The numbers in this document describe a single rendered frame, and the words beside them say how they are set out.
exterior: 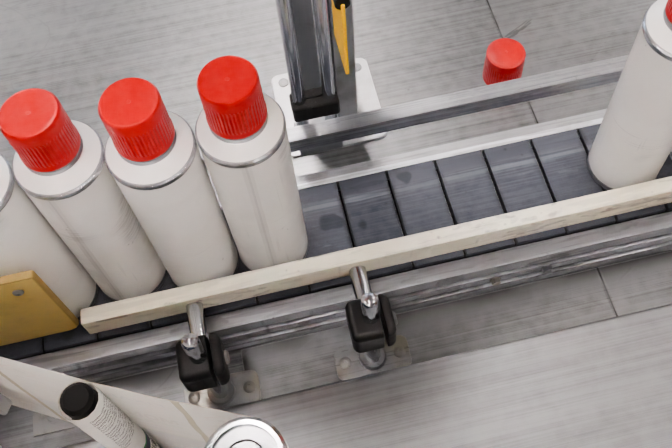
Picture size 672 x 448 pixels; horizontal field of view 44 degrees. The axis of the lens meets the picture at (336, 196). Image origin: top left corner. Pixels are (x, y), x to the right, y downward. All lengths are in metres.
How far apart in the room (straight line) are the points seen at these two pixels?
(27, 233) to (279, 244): 0.16
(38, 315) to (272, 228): 0.16
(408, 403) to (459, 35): 0.36
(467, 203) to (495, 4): 0.25
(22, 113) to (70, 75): 0.35
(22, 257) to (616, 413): 0.39
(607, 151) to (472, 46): 0.21
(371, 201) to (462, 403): 0.16
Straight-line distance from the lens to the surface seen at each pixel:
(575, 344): 0.60
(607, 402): 0.59
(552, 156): 0.66
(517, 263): 0.62
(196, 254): 0.55
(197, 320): 0.57
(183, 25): 0.81
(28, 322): 0.59
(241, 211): 0.52
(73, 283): 0.59
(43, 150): 0.46
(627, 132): 0.59
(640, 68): 0.55
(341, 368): 0.63
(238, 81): 0.44
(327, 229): 0.62
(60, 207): 0.49
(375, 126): 0.57
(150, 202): 0.49
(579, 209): 0.60
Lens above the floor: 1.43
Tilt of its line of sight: 61 degrees down
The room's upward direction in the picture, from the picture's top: 6 degrees counter-clockwise
